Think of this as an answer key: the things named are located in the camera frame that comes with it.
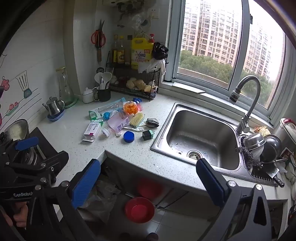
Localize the dark sauce bottle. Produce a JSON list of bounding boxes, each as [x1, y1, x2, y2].
[[111, 35, 119, 64]]

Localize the green plate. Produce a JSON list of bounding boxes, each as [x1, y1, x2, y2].
[[64, 96, 78, 109]]

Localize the red handled scissors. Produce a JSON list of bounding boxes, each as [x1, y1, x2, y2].
[[91, 20, 107, 47]]

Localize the white appliance red button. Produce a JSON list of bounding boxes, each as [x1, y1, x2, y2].
[[276, 118, 296, 149]]

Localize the pink printed packet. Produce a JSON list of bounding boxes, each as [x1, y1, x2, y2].
[[107, 112, 131, 137]]

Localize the black plastic bag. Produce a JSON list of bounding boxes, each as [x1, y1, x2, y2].
[[152, 42, 169, 61]]

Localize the yellow label sauce bottle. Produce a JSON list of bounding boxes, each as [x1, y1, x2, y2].
[[117, 35, 126, 65]]

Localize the orange printed paper cup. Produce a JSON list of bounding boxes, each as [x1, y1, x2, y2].
[[122, 101, 139, 115]]

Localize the grey framed window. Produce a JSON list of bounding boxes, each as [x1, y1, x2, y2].
[[166, 0, 292, 126]]

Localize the black utensil mug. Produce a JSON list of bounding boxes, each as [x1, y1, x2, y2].
[[94, 86, 111, 102]]

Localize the white rice paddle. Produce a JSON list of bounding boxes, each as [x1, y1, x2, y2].
[[94, 72, 103, 88]]

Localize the kitchen wall stickers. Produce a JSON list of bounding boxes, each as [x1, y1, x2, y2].
[[0, 70, 41, 127]]

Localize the steel wool scrubber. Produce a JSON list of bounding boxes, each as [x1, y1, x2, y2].
[[242, 146, 263, 168]]

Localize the yellow detergent jug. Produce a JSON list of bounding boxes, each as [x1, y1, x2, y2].
[[131, 32, 155, 70]]

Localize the black handled cleaver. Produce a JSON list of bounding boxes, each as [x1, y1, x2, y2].
[[264, 167, 285, 188]]

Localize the dark steel pot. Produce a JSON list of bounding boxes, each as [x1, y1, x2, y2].
[[260, 135, 282, 163]]

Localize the red plastic basin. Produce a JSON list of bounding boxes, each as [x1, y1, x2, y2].
[[124, 197, 155, 224]]

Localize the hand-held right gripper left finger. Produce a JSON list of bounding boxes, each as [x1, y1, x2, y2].
[[30, 159, 102, 241]]

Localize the yellow scrub brush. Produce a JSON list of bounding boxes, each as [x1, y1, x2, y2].
[[129, 112, 145, 128]]

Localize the clear blue toothbrush package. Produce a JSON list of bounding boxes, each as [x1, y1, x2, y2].
[[88, 98, 126, 120]]

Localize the steel bowl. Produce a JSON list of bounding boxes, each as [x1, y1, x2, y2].
[[243, 133, 267, 151]]

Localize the black gas stove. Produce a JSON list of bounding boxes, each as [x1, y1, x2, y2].
[[11, 127, 62, 167]]

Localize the white plastic bag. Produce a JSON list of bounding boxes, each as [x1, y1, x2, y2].
[[138, 58, 166, 75]]

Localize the black drain tray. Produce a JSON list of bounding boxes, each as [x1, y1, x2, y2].
[[250, 162, 279, 186]]

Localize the steel teapot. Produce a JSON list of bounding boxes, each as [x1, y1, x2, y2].
[[42, 97, 65, 117]]

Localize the person's left hand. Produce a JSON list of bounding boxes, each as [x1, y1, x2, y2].
[[13, 201, 29, 229]]

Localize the stainless steel sink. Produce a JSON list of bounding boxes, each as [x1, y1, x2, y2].
[[150, 103, 280, 187]]

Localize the blue saucer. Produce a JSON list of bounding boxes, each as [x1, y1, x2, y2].
[[47, 109, 66, 122]]

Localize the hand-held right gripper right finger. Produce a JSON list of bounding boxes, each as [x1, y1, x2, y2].
[[196, 158, 272, 241]]

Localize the steel gooseneck faucet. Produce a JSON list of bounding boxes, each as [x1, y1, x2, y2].
[[229, 75, 262, 135]]

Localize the tan fibre scrubber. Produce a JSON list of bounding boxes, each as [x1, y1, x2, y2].
[[254, 126, 271, 137]]

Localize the translucent grey bin bag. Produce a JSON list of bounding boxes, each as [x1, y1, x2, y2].
[[77, 173, 124, 224]]

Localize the pink white medicine box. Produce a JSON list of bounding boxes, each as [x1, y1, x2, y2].
[[82, 120, 104, 142]]

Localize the black wire rack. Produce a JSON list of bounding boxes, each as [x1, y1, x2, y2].
[[105, 51, 162, 102]]

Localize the white squeezed tube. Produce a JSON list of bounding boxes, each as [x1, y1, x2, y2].
[[122, 125, 147, 132]]

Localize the glass carafe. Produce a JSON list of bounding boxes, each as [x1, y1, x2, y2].
[[56, 67, 75, 107]]

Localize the white dishes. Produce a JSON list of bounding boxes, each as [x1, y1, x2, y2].
[[283, 155, 296, 186]]

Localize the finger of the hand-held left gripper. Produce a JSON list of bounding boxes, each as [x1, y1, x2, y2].
[[5, 150, 70, 184], [0, 132, 40, 163]]

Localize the white lidded condiment pot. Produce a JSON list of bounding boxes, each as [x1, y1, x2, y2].
[[82, 87, 97, 104]]

